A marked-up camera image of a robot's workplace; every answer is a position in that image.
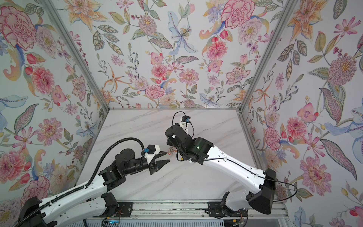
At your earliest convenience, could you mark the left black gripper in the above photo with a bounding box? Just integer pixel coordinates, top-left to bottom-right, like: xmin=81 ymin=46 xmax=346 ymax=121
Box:
xmin=123 ymin=151 xmax=171 ymax=176

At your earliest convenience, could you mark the round steel key organizer disc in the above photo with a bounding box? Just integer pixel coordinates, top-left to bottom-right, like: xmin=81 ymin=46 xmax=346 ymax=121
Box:
xmin=167 ymin=146 xmax=177 ymax=156

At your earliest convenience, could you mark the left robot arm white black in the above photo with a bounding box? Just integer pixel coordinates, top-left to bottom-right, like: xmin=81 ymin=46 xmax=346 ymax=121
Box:
xmin=16 ymin=146 xmax=170 ymax=227

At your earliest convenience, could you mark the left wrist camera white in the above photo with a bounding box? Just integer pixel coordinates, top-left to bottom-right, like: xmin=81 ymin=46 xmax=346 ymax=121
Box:
xmin=142 ymin=145 xmax=160 ymax=164

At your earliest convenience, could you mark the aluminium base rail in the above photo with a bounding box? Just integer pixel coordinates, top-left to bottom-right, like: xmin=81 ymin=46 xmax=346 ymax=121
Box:
xmin=65 ymin=199 xmax=288 ymax=220

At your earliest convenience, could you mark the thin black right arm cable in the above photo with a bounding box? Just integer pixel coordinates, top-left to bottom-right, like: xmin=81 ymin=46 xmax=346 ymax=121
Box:
xmin=171 ymin=111 xmax=298 ymax=202

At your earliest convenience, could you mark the black corrugated cable conduit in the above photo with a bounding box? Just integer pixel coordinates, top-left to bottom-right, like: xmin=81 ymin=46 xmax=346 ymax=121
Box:
xmin=12 ymin=137 xmax=146 ymax=227

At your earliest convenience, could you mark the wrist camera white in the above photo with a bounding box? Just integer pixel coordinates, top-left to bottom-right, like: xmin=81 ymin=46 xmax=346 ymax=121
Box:
xmin=180 ymin=115 xmax=191 ymax=132
xmin=142 ymin=145 xmax=160 ymax=164

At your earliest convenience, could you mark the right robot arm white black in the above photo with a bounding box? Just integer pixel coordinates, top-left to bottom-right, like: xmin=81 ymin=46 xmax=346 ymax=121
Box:
xmin=165 ymin=124 xmax=277 ymax=215

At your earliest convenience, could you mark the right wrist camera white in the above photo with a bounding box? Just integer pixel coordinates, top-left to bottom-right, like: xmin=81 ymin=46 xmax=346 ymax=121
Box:
xmin=180 ymin=115 xmax=191 ymax=132

